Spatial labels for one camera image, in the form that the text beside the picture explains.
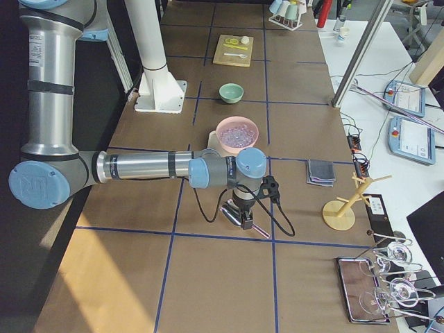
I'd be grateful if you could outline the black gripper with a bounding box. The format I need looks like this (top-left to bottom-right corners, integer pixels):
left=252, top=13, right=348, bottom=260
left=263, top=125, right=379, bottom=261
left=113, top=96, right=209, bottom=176
left=232, top=189, right=256, bottom=219

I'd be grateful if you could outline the white plastic spoon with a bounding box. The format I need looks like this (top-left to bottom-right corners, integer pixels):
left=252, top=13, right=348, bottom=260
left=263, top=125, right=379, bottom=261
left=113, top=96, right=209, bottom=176
left=223, top=52, right=248, bottom=59

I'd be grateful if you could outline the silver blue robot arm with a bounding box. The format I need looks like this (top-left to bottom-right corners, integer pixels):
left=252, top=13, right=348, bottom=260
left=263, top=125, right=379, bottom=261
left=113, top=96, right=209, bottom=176
left=9, top=1, right=266, bottom=229

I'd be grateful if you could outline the steel ice scoop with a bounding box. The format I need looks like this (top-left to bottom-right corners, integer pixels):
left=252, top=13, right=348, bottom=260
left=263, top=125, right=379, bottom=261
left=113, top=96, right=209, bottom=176
left=220, top=203, right=270, bottom=239

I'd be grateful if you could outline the pink bowl of ice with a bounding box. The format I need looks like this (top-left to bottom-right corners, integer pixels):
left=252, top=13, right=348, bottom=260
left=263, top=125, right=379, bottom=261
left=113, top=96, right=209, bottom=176
left=216, top=116, right=259, bottom=154

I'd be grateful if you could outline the mint green bowl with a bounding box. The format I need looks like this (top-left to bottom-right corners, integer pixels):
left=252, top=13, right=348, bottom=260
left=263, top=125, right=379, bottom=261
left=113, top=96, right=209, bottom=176
left=219, top=83, right=244, bottom=104

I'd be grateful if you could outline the cream plastic tray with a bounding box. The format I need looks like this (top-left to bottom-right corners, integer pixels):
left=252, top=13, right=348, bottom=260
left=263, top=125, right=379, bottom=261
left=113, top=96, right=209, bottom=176
left=207, top=130, right=241, bottom=157

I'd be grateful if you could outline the folded grey cloth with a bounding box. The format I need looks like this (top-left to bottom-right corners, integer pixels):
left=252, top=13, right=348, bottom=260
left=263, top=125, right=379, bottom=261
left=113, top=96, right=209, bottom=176
left=306, top=160, right=336, bottom=187

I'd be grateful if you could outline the wooden mug tree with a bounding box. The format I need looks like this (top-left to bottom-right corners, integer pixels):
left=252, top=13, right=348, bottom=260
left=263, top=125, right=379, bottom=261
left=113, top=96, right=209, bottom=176
left=322, top=172, right=392, bottom=231

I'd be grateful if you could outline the yellow plastic knife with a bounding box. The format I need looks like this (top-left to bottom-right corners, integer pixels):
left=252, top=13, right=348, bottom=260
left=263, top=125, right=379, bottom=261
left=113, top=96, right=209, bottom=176
left=223, top=43, right=248, bottom=51

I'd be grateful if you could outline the metal glass rack tray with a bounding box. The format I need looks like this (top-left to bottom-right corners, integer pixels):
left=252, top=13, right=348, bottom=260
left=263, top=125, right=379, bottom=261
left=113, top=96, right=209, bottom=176
left=336, top=257, right=391, bottom=325

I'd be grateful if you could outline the near teach pendant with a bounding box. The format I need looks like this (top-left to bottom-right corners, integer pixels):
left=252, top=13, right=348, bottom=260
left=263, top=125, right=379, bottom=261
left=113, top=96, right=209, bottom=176
left=388, top=117, right=436, bottom=165

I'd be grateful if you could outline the teach pendant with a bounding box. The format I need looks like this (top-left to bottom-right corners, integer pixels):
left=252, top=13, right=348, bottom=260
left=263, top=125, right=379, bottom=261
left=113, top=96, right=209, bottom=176
left=388, top=117, right=436, bottom=165
left=384, top=80, right=425, bottom=118

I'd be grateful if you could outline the paper cup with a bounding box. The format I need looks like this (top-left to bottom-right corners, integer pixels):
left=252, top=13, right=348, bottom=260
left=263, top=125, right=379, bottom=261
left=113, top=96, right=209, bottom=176
left=338, top=26, right=350, bottom=42

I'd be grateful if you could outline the far teach pendant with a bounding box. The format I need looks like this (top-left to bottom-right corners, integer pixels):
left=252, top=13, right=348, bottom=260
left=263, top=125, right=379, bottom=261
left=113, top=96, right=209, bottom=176
left=384, top=80, right=425, bottom=118

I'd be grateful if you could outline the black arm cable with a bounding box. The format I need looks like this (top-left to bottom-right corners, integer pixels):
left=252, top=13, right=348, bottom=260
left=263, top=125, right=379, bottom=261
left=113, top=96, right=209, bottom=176
left=191, top=183, right=296, bottom=237

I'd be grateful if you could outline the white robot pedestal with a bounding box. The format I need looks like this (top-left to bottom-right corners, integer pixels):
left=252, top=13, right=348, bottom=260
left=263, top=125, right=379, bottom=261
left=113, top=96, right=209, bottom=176
left=125, top=0, right=187, bottom=114

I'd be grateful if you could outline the cup rack with handle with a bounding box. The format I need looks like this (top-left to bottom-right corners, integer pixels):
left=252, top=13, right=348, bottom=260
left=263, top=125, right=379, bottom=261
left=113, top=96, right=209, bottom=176
left=268, top=0, right=307, bottom=31

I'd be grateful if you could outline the aluminium frame post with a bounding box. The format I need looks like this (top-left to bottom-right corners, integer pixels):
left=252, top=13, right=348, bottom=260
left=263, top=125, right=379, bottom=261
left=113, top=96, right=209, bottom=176
left=332, top=0, right=393, bottom=108

